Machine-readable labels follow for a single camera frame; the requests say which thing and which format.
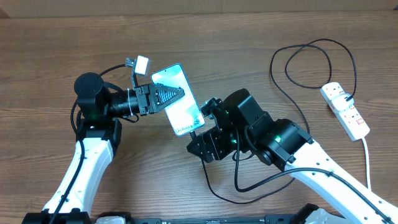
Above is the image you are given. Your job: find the Samsung Galaxy smartphone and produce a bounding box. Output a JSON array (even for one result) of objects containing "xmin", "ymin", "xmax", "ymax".
[{"xmin": 151, "ymin": 63, "xmax": 205, "ymax": 136}]

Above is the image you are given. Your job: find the black charger cable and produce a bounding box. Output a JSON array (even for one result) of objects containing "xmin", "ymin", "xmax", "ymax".
[{"xmin": 188, "ymin": 38, "xmax": 360, "ymax": 205}]

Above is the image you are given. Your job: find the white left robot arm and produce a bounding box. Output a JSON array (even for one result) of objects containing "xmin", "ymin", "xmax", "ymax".
[{"xmin": 23, "ymin": 72, "xmax": 185, "ymax": 223}]

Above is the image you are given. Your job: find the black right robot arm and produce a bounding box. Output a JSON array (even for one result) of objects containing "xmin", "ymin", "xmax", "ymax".
[{"xmin": 187, "ymin": 88, "xmax": 397, "ymax": 223}]

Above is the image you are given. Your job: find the white charger plug adapter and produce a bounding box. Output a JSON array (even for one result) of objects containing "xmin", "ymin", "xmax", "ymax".
[{"xmin": 330, "ymin": 93, "xmax": 354, "ymax": 113}]

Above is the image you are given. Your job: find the white power strip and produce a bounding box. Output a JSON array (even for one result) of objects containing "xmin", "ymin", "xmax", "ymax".
[{"xmin": 320, "ymin": 82, "xmax": 370, "ymax": 141}]

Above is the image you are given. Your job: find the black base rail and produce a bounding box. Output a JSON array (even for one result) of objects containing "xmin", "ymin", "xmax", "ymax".
[{"xmin": 93, "ymin": 211, "xmax": 299, "ymax": 224}]

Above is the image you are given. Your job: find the white power strip cord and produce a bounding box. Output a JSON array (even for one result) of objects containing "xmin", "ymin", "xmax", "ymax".
[{"xmin": 360, "ymin": 137, "xmax": 372, "ymax": 191}]

